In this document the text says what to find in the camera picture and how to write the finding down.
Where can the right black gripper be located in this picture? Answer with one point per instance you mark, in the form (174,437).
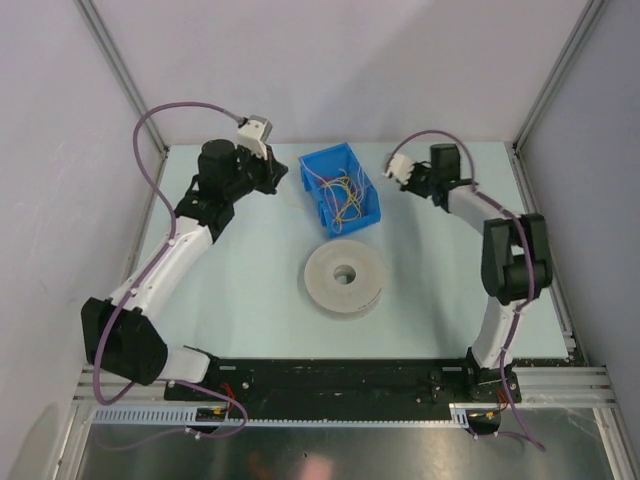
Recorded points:
(410,186)

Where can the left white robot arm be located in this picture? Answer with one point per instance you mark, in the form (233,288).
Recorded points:
(119,332)

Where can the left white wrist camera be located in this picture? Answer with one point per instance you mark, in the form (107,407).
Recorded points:
(253,132)

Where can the grey cable spool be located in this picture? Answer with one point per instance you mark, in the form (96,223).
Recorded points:
(345,279)

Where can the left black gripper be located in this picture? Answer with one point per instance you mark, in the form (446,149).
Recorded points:
(272,169)

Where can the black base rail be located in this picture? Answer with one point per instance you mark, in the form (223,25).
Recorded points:
(341,390)

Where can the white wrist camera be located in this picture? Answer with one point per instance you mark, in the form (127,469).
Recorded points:
(399,167)
(253,132)

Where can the right aluminium frame post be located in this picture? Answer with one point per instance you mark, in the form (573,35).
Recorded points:
(569,53)

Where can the aluminium frame post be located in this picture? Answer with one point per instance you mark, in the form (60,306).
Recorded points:
(569,53)
(110,51)

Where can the left aluminium frame post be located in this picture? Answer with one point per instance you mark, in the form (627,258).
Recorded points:
(110,51)

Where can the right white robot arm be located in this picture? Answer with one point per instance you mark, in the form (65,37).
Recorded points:
(515,267)

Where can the blue plastic bin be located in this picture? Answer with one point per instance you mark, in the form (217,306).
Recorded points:
(345,197)

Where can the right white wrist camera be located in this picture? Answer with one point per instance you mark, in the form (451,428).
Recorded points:
(399,167)

